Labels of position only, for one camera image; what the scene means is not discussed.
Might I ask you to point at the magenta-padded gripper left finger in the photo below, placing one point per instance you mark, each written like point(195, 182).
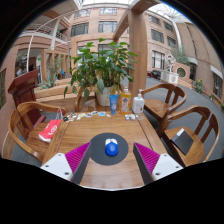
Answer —
point(61, 165)

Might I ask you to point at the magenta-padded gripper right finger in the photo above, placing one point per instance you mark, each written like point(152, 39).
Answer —
point(163, 165)

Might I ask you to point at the blue and white computer mouse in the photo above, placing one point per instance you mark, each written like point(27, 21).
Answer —
point(111, 149)

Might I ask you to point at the dark grey round mouse pad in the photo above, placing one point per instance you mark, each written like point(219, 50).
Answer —
point(96, 150)

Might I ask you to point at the black notebook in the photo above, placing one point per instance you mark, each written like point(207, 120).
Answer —
point(182, 141)

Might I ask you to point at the wooden armchair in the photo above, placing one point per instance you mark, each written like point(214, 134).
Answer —
point(31, 145)
point(196, 146)
point(77, 103)
point(158, 106)

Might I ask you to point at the red paper bag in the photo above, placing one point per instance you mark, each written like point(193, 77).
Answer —
point(50, 130)

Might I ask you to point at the small black key fob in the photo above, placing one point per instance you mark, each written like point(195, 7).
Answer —
point(65, 118)

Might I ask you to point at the pale yellow sticker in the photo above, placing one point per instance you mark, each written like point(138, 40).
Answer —
point(81, 116)

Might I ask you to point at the blue and white sticker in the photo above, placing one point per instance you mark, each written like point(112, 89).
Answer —
point(102, 114)
point(94, 113)
point(88, 115)

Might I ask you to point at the clear plastic packet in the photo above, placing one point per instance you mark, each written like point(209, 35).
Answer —
point(131, 117)

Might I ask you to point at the white pump bottle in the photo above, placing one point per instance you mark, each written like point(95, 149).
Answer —
point(138, 105)

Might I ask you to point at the small white sticker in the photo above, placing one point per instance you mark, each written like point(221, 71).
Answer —
point(108, 115)

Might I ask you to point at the yellow liquid bottle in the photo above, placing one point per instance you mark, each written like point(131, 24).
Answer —
point(125, 103)

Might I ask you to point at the blue tube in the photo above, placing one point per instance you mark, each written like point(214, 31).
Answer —
point(113, 104)

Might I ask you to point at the dark red wooden lectern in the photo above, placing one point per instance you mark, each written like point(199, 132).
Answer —
point(25, 93)

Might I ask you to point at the spiky green plant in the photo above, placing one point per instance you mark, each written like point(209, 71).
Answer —
point(49, 81)

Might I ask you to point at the green plant in white pot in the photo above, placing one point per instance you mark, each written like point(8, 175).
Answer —
point(106, 65)

